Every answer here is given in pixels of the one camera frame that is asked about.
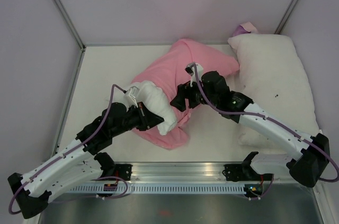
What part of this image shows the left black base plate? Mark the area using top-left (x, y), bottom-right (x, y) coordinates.
top-left (113, 164), bottom-right (132, 181)

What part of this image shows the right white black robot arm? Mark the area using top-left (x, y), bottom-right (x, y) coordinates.
top-left (170, 63), bottom-right (331, 187)

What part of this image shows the aluminium corner post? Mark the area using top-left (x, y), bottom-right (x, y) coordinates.
top-left (274, 0), bottom-right (318, 33)
top-left (52, 0), bottom-right (86, 51)

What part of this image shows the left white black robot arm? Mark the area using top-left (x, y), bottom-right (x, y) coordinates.
top-left (7, 102), bottom-right (164, 219)

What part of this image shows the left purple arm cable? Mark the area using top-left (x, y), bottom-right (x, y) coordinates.
top-left (7, 84), bottom-right (128, 214)

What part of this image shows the white slotted cable duct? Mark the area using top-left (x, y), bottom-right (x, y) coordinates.
top-left (69, 183), bottom-right (246, 195)

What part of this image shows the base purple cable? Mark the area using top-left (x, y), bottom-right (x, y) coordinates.
top-left (246, 175), bottom-right (275, 201)
top-left (50, 175), bottom-right (131, 205)

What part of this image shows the pink purple cloth behind pillow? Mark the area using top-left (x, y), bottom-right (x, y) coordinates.
top-left (232, 22), bottom-right (258, 37)

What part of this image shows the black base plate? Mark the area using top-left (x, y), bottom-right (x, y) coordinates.
top-left (222, 164), bottom-right (273, 182)
top-left (113, 164), bottom-right (132, 181)

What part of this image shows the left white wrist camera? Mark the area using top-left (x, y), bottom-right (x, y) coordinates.
top-left (124, 86), bottom-right (140, 107)

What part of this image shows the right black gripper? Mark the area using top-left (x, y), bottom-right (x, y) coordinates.
top-left (171, 75), bottom-right (219, 112)

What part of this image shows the large white bare pillow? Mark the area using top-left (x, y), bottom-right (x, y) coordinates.
top-left (228, 33), bottom-right (319, 136)

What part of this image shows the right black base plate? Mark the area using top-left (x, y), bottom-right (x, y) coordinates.
top-left (222, 164), bottom-right (273, 182)

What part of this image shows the right aluminium corner post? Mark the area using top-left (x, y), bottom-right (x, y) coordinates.
top-left (274, 0), bottom-right (318, 33)

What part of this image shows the aluminium mounting rail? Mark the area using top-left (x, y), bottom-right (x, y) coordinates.
top-left (66, 160), bottom-right (325, 184)

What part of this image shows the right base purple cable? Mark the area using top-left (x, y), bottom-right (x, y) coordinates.
top-left (246, 175), bottom-right (275, 201)

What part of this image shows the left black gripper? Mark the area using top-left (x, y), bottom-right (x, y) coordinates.
top-left (111, 101), bottom-right (164, 138)

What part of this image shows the pink pillowcase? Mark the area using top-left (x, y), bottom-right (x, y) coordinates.
top-left (132, 39), bottom-right (239, 150)

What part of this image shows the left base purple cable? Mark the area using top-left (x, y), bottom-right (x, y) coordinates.
top-left (50, 175), bottom-right (131, 205)

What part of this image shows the left aluminium corner post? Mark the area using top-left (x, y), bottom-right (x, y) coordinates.
top-left (52, 0), bottom-right (86, 51)

